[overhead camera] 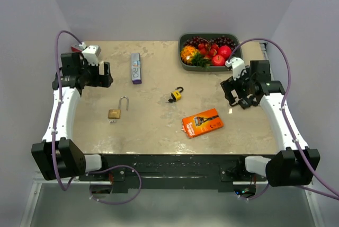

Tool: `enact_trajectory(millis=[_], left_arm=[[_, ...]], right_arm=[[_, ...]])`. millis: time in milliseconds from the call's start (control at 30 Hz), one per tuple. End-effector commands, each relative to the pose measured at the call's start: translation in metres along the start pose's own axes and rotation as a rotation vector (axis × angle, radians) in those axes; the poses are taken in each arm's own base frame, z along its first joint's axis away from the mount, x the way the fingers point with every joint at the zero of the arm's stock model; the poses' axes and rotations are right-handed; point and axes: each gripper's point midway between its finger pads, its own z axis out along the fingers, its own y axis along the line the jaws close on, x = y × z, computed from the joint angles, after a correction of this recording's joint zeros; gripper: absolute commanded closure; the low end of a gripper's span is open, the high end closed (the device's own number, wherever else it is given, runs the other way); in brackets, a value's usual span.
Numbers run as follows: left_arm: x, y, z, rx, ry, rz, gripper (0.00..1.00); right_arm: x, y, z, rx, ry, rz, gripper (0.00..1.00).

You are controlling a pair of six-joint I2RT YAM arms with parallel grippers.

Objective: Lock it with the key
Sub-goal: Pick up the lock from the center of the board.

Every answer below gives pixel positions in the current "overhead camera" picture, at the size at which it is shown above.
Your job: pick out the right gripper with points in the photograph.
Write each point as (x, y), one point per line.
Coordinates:
(230, 85)

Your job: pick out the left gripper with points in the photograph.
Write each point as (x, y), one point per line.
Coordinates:
(101, 80)

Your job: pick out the yellow padlock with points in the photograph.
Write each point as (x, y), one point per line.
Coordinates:
(177, 94)

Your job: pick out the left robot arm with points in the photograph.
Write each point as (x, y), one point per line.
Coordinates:
(57, 156)

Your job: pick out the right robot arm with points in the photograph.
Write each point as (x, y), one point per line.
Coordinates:
(252, 85)

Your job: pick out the red toothpaste box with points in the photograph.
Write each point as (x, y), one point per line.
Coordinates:
(75, 48)

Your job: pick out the purple toothpaste box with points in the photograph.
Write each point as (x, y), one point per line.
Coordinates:
(136, 68)

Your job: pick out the brass padlock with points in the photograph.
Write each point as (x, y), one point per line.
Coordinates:
(116, 113)

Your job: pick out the red apple front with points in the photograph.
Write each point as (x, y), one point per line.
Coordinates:
(218, 60)

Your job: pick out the red apple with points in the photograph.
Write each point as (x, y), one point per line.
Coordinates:
(224, 51)
(218, 60)

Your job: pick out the red apple back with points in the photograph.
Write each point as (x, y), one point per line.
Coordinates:
(224, 51)

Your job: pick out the orange razor box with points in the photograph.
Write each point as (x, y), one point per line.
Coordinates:
(201, 123)

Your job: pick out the grey fruit tray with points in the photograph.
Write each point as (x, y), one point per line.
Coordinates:
(200, 64)

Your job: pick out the red strawberries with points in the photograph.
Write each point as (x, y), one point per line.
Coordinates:
(208, 50)

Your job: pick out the dark grapes bunch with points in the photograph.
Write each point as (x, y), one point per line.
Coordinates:
(219, 41)

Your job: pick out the orange pineapple toy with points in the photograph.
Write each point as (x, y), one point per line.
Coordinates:
(188, 54)

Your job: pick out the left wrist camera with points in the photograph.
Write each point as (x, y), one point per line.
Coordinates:
(91, 53)

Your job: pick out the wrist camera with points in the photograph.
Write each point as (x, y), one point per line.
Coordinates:
(91, 53)
(237, 66)

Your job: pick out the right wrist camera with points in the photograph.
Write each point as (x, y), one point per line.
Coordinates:
(237, 66)

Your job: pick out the black base frame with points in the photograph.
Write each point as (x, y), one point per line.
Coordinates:
(170, 171)

